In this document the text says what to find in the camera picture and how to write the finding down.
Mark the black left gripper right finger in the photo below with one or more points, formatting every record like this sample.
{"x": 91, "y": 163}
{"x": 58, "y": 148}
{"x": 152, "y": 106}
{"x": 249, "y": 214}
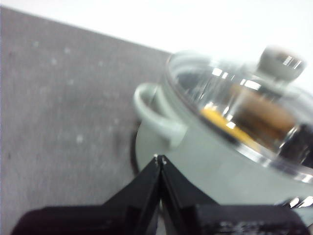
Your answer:
{"x": 220, "y": 220}

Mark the pale green electric steamer pot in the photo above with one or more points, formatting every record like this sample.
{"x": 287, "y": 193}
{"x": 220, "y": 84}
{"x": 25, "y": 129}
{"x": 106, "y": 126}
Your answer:
{"x": 207, "y": 166}

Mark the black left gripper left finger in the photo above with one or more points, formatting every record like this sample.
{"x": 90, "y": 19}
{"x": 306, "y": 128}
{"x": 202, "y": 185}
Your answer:
{"x": 97, "y": 220}

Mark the yellow corn cob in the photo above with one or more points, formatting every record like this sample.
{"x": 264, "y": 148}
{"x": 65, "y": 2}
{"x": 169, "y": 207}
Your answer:
{"x": 234, "y": 129}

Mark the glass lid with green knob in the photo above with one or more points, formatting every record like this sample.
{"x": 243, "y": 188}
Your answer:
{"x": 276, "y": 66}

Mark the brown food item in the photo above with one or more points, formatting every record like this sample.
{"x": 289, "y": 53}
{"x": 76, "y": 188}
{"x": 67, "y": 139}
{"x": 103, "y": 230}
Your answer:
{"x": 264, "y": 115}

